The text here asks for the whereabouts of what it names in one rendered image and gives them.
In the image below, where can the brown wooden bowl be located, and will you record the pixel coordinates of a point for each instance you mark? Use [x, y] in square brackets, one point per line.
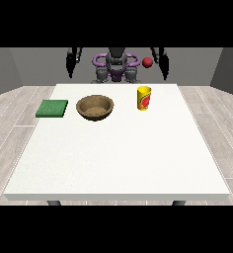
[94, 108]

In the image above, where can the green square pad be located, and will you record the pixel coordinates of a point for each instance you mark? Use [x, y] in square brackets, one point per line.
[52, 108]

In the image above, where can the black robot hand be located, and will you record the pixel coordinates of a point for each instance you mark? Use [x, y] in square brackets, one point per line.
[70, 64]
[164, 64]

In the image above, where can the yellow cup with melon print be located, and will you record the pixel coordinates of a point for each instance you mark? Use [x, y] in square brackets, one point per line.
[143, 99]

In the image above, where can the small red ball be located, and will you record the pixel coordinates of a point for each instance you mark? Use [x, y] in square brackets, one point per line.
[148, 62]

